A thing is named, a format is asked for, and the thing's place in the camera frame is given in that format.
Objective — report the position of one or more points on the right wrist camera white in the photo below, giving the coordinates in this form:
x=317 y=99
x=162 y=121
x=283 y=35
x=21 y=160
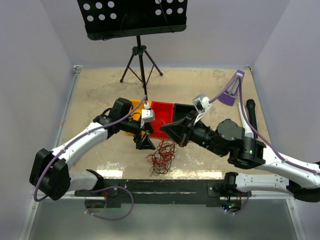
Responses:
x=202 y=105

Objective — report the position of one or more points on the black music stand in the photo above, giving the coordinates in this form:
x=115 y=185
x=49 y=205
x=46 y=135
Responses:
x=110 y=19

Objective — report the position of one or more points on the purple metronome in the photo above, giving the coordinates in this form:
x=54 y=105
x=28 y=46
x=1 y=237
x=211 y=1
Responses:
x=229 y=96

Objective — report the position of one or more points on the black microphone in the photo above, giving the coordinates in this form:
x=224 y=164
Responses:
x=250 y=105

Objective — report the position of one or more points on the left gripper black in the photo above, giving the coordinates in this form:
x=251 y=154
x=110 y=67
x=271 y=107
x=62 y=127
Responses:
x=145 y=142

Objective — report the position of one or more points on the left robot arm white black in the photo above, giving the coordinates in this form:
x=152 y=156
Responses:
x=50 y=172

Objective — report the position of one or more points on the yellow plastic bin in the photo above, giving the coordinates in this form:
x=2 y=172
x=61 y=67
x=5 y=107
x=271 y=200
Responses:
x=135 y=110

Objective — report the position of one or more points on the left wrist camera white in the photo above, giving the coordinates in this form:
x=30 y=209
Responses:
x=147 y=114

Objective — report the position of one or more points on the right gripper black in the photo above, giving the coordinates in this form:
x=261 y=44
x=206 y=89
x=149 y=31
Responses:
x=178 y=130

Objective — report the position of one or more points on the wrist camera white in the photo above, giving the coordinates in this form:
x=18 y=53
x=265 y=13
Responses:
x=147 y=114
x=202 y=105

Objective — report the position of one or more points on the red plastic bin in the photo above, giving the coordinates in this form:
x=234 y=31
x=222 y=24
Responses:
x=163 y=115

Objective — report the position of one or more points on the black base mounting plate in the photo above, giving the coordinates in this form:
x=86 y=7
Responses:
x=208 y=192

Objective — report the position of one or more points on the black plastic bin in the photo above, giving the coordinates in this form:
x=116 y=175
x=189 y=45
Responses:
x=181 y=110

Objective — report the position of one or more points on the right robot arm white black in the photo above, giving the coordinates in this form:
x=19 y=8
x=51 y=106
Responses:
x=285 y=174

